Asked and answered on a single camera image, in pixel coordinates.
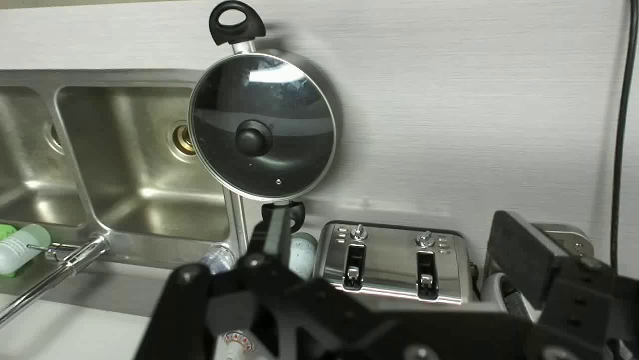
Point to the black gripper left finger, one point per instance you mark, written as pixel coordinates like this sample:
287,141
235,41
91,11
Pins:
277,233

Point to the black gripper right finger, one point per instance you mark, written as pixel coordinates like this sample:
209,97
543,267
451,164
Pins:
527,252

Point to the glass lid with black knob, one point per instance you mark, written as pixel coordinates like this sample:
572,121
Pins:
281,101

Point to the silver four-slot toaster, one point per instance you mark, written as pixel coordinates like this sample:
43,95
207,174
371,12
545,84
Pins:
391,251

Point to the stainless steel double sink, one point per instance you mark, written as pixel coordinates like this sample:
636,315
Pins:
133,132

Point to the chrome gooseneck faucet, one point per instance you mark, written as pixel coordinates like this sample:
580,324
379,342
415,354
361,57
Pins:
73,260

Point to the pale green soap bottle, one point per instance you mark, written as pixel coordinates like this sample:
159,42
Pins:
23,246

